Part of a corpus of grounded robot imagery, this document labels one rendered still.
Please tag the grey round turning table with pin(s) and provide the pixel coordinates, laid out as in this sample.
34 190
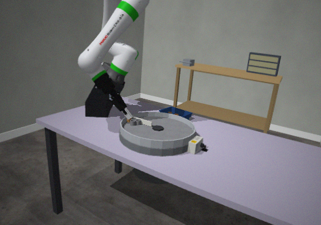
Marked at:
160 134

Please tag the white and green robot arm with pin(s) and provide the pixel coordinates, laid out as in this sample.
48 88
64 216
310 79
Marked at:
118 16

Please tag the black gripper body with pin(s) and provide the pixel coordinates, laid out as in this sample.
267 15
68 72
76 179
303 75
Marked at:
109 89

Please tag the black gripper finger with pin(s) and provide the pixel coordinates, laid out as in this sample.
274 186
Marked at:
118 105
122 101

